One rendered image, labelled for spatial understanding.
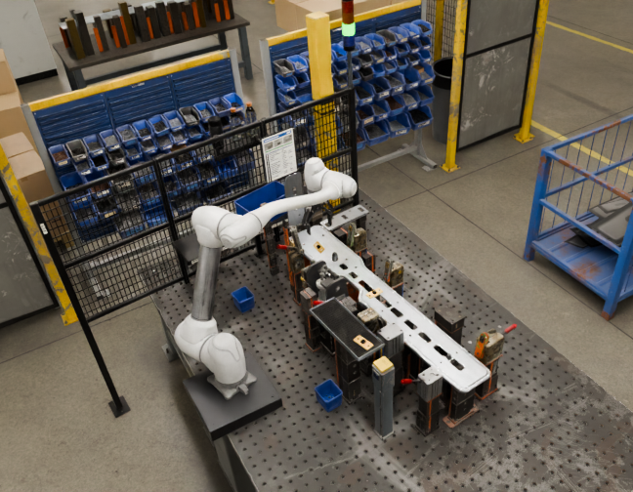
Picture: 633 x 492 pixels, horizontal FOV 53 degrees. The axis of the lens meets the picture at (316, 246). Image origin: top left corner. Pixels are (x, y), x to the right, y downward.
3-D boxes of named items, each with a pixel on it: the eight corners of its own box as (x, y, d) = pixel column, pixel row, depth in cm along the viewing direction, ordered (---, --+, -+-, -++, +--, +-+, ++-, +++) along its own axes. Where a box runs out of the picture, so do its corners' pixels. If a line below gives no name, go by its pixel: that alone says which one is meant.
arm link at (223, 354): (231, 389, 296) (224, 356, 283) (203, 374, 305) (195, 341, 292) (253, 368, 306) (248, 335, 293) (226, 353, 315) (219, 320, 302)
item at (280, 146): (298, 171, 382) (293, 125, 363) (266, 184, 373) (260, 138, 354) (297, 170, 383) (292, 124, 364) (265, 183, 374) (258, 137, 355)
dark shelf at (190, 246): (325, 205, 377) (325, 200, 375) (189, 266, 341) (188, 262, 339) (306, 189, 392) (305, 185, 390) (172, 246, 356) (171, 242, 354)
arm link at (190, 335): (197, 369, 300) (166, 350, 311) (221, 359, 313) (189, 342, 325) (218, 215, 278) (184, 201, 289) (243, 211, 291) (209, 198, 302)
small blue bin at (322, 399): (344, 404, 299) (343, 392, 293) (327, 415, 295) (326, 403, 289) (331, 389, 306) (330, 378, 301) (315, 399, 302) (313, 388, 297)
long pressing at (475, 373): (498, 371, 271) (499, 369, 270) (460, 397, 262) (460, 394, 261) (318, 224, 365) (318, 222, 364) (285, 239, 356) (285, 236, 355)
